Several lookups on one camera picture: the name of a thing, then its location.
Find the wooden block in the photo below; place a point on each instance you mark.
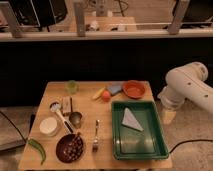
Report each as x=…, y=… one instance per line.
x=66, y=105

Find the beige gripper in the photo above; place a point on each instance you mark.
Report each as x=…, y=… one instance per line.
x=168, y=116

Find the green plastic tray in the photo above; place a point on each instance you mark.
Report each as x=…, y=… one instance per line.
x=137, y=132

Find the orange tomato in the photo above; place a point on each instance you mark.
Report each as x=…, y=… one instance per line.
x=106, y=96

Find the white round container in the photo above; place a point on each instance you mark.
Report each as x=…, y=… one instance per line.
x=49, y=126

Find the yellow banana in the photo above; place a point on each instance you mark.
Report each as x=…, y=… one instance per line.
x=98, y=93

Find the green plastic cup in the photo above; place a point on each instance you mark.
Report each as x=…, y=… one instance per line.
x=72, y=86

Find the orange bowl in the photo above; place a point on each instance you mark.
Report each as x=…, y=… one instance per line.
x=133, y=89

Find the metal fork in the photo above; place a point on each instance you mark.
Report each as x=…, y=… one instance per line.
x=96, y=142

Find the green chili pepper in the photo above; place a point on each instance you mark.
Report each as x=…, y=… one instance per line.
x=36, y=145

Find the white-handled dish brush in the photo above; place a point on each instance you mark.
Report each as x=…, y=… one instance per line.
x=56, y=108

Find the grey folded cloth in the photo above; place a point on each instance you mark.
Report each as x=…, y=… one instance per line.
x=130, y=120

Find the blue sponge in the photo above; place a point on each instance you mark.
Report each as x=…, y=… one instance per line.
x=114, y=88

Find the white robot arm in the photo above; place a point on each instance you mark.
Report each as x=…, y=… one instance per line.
x=185, y=82

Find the dark brown bowl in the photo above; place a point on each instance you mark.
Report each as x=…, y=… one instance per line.
x=70, y=148

